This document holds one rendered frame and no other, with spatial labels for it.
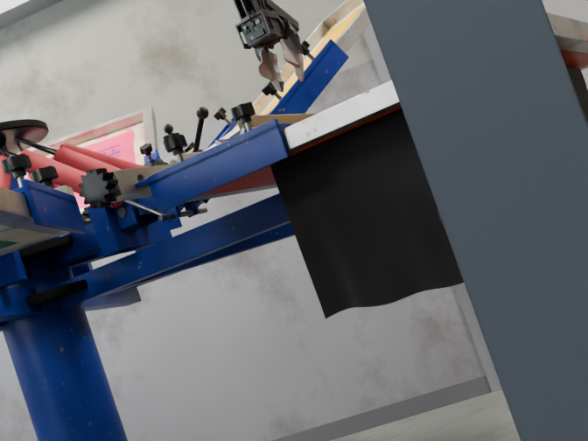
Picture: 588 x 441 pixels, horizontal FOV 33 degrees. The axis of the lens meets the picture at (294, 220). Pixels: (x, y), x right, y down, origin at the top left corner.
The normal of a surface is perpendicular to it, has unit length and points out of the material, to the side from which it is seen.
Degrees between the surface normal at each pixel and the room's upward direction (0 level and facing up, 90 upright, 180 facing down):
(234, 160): 90
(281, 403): 90
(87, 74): 90
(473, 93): 90
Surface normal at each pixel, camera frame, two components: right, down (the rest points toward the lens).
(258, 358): -0.27, 0.03
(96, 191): -0.49, 0.11
